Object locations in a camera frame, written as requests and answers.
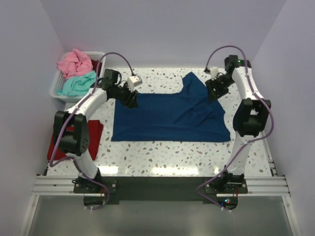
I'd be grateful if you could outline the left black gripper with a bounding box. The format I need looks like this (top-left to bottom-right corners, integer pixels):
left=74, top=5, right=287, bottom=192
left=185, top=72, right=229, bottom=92
left=111, top=82, right=138, bottom=109

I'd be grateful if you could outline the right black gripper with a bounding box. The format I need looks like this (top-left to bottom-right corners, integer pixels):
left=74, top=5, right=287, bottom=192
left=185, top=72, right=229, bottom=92
left=205, top=75, right=235, bottom=104

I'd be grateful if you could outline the dark blue t shirt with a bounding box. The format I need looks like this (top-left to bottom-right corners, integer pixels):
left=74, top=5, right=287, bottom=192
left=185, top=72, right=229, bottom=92
left=111, top=72, right=231, bottom=143

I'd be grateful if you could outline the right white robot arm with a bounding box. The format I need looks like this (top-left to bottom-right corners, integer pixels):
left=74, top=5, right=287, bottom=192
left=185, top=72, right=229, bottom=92
left=204, top=55, right=271, bottom=194

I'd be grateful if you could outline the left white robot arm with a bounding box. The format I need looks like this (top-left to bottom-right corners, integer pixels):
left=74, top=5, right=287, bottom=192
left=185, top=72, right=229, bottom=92
left=50, top=69, right=142, bottom=193

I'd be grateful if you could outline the folded red t shirt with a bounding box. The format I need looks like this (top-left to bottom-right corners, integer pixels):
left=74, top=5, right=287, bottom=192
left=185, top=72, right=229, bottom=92
left=47, top=120, right=104, bottom=161

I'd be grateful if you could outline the dark red t shirt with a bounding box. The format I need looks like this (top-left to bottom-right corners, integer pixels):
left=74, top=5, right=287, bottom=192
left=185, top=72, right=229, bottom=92
left=91, top=59, right=102, bottom=77

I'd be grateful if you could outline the teal t shirt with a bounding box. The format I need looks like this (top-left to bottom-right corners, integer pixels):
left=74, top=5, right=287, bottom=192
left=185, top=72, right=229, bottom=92
left=57, top=71, right=96, bottom=97

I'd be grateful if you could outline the pink t shirt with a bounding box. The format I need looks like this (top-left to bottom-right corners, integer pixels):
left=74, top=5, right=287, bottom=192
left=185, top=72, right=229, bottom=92
left=57, top=49, right=93, bottom=79

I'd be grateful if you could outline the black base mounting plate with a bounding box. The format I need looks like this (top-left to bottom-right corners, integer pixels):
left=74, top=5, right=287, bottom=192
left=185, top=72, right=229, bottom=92
left=72, top=173, right=248, bottom=209

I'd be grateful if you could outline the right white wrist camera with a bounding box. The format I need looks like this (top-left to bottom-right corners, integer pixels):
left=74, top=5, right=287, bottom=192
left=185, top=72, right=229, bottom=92
left=204, top=66, right=219, bottom=78

